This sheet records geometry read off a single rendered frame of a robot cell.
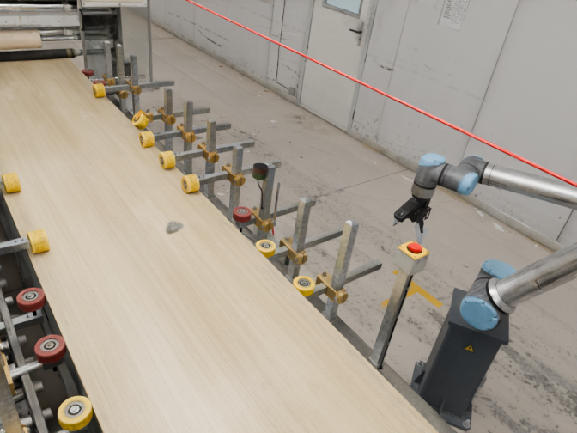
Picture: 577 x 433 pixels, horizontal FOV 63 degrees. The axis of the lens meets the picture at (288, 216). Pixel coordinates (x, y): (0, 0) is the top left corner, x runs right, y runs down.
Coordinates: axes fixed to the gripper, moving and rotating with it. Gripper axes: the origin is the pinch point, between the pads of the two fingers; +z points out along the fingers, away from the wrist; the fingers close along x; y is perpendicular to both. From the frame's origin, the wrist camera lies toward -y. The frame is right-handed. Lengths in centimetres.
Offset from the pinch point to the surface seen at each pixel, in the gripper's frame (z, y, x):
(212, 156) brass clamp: -2, -40, 92
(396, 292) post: -11, -43, -29
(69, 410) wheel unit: 3, -138, -7
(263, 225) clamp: 8, -42, 43
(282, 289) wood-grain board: 4, -63, 2
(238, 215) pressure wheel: 3, -52, 49
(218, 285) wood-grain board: 4, -81, 15
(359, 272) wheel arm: 8.8, -26.0, -1.0
